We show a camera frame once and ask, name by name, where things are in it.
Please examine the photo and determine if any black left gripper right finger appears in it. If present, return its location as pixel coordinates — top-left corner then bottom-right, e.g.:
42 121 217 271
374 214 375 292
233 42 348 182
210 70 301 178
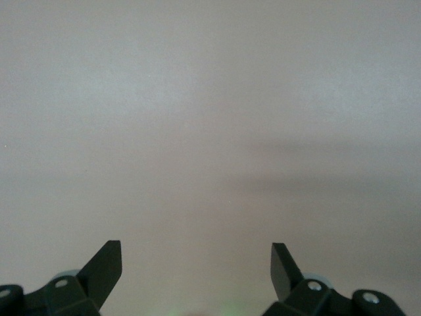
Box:
262 243 407 316

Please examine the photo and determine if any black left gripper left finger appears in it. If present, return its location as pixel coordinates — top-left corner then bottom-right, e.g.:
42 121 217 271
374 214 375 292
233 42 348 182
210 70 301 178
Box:
0 240 123 316

